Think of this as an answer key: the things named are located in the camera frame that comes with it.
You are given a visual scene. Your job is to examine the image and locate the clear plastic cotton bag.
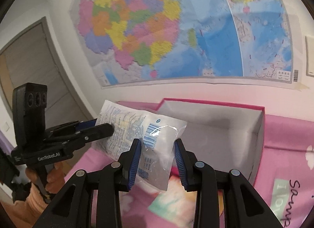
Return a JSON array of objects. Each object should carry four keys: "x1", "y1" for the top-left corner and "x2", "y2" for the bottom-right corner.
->
[{"x1": 93, "y1": 100, "x2": 187, "y2": 191}]

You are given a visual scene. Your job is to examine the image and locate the left forearm orange sleeve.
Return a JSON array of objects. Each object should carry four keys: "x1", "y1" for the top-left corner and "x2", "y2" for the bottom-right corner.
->
[{"x1": 1, "y1": 183, "x2": 48, "y2": 227}]

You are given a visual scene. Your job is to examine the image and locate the left hand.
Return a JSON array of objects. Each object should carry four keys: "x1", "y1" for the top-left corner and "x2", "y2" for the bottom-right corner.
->
[{"x1": 25, "y1": 162, "x2": 65, "y2": 194}]

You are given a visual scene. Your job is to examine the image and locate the purple hanging garment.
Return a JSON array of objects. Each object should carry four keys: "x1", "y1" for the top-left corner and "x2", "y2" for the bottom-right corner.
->
[{"x1": 0, "y1": 131, "x2": 14, "y2": 160}]

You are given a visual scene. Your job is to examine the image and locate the pink tablecloth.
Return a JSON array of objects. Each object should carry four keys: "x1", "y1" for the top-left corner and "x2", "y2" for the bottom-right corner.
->
[{"x1": 64, "y1": 101, "x2": 314, "y2": 228}]

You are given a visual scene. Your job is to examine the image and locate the pastel tissue pack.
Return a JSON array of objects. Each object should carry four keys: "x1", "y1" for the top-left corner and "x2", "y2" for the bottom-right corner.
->
[{"x1": 148, "y1": 175, "x2": 197, "y2": 227}]

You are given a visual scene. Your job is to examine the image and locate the pink open cardboard box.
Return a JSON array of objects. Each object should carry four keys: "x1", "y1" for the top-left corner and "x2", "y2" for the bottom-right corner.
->
[{"x1": 156, "y1": 98, "x2": 265, "y2": 184}]

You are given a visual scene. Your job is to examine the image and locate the grey door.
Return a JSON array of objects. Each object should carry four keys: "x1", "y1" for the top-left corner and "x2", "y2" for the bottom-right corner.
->
[{"x1": 0, "y1": 16, "x2": 98, "y2": 145}]

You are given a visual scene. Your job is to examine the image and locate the colourful wall map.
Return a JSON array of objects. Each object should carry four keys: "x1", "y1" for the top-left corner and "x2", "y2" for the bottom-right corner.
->
[{"x1": 69, "y1": 0, "x2": 302, "y2": 89}]

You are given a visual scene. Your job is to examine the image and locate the white wall socket plate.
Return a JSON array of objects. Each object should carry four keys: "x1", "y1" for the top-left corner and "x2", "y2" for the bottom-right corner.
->
[{"x1": 305, "y1": 36, "x2": 314, "y2": 77}]

